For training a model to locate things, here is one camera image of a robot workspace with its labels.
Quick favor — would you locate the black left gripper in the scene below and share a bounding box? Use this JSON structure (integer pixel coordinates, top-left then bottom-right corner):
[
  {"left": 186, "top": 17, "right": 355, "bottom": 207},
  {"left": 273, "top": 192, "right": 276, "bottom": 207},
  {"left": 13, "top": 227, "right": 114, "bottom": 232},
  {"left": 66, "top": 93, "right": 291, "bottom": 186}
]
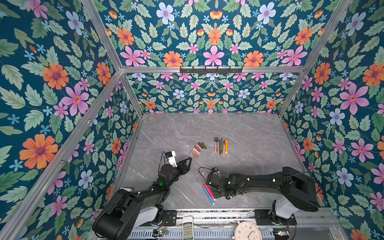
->
[{"left": 166, "top": 157, "right": 192, "bottom": 191}]

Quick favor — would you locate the brown pen tan cap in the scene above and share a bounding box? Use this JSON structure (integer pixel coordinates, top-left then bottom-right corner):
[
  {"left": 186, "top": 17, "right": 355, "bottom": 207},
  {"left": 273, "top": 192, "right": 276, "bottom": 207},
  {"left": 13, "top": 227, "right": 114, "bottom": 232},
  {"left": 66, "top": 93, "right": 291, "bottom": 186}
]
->
[{"left": 219, "top": 139, "right": 222, "bottom": 155}]

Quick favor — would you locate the orange highlighter pen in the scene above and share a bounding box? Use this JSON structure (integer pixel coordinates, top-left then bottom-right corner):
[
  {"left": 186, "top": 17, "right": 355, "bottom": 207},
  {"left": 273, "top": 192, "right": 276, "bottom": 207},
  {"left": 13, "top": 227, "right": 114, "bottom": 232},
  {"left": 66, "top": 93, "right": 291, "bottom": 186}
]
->
[{"left": 225, "top": 139, "right": 229, "bottom": 154}]

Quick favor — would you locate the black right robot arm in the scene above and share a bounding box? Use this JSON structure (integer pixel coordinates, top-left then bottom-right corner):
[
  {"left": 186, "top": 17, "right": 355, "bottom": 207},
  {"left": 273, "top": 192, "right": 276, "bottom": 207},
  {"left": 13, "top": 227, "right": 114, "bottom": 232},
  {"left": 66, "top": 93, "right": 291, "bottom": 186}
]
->
[{"left": 204, "top": 167, "right": 319, "bottom": 225}]

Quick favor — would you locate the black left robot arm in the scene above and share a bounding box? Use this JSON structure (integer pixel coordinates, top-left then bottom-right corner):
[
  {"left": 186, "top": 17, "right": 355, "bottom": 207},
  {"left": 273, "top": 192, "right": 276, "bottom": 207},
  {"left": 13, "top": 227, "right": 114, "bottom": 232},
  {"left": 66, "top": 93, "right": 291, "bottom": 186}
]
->
[{"left": 92, "top": 158, "right": 192, "bottom": 240}]

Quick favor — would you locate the pink marker pen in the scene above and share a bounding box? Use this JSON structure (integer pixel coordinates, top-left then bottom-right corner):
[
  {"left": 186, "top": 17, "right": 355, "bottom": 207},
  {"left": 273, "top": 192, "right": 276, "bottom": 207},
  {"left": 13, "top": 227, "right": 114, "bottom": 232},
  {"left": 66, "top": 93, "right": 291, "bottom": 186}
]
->
[{"left": 204, "top": 183, "right": 216, "bottom": 201}]

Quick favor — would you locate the blue marker pen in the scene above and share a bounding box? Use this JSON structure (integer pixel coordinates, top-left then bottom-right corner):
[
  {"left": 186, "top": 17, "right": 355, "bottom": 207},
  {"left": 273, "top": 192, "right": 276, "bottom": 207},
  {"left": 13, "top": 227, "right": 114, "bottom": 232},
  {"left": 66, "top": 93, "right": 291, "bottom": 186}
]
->
[{"left": 203, "top": 185, "right": 215, "bottom": 205}]

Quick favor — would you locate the white remote control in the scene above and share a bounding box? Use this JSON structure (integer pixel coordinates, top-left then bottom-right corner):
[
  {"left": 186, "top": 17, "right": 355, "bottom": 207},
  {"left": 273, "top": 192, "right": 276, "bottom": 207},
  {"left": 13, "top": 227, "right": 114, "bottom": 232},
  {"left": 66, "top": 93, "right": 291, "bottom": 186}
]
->
[{"left": 182, "top": 216, "right": 195, "bottom": 240}]

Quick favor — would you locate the round pink clock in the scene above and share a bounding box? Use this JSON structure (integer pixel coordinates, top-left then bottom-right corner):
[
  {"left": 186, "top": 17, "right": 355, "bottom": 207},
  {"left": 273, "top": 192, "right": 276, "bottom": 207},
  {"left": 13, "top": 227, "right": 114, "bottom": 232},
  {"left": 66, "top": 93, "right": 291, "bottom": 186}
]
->
[{"left": 232, "top": 222, "right": 263, "bottom": 240}]

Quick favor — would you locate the left small circuit board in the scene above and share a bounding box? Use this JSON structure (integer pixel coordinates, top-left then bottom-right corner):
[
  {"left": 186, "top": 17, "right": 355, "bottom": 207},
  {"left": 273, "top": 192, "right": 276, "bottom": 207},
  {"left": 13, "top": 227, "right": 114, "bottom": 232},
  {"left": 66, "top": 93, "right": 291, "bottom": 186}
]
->
[{"left": 152, "top": 230, "right": 169, "bottom": 238}]

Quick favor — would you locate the small circuit board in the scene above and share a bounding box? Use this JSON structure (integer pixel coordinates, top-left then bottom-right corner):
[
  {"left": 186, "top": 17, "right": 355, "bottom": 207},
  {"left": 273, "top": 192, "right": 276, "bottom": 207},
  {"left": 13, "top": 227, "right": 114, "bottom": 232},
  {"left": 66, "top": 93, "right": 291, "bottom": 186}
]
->
[
  {"left": 152, "top": 230, "right": 169, "bottom": 238},
  {"left": 273, "top": 230, "right": 290, "bottom": 240}
]

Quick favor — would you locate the right small circuit board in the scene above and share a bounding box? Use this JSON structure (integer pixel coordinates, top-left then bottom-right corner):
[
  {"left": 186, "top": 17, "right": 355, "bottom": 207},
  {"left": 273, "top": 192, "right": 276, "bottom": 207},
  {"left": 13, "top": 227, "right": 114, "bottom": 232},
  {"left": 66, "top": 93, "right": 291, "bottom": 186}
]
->
[{"left": 273, "top": 230, "right": 290, "bottom": 240}]

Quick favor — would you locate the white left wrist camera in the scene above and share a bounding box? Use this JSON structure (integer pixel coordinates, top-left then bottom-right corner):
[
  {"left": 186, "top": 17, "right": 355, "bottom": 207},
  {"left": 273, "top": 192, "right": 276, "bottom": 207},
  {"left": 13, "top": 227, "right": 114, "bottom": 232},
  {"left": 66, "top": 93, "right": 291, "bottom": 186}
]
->
[{"left": 165, "top": 151, "right": 177, "bottom": 168}]

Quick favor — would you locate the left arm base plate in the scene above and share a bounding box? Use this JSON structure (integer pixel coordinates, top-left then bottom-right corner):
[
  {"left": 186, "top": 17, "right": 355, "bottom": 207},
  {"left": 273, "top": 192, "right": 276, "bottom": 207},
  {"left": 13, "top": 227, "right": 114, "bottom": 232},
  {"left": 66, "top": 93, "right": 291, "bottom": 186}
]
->
[{"left": 163, "top": 210, "right": 178, "bottom": 227}]

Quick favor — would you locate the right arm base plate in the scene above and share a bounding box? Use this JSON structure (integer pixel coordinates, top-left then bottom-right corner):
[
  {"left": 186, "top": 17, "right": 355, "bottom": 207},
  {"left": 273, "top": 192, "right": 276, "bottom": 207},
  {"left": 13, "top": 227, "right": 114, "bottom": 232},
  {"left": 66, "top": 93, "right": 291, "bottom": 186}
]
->
[{"left": 254, "top": 209, "right": 297, "bottom": 226}]

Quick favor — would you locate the black hook rail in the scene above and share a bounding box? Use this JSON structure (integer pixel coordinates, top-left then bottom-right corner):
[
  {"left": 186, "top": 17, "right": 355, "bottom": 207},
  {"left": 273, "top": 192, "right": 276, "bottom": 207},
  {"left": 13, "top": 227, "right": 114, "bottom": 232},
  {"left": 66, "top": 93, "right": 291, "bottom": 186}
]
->
[{"left": 179, "top": 66, "right": 243, "bottom": 75}]

